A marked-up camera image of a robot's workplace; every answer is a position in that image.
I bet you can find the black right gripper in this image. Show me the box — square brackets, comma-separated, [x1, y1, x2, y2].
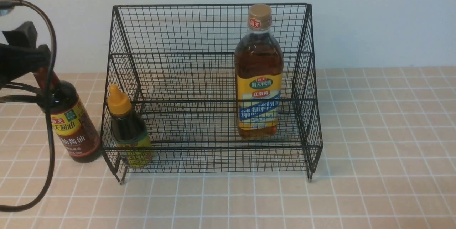
[0, 21, 51, 88]

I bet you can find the soy sauce bottle brown cap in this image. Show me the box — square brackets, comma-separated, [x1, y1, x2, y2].
[48, 73, 101, 163]

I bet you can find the small bottle yellow cap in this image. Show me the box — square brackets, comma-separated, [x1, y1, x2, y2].
[107, 84, 153, 168]

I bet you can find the cooking wine bottle yellow label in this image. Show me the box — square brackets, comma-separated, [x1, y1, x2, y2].
[234, 4, 284, 140]

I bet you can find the black cable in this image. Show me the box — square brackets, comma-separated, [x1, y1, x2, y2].
[0, 0, 58, 212]

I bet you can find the black wire mesh rack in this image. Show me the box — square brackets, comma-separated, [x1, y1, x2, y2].
[101, 3, 323, 183]

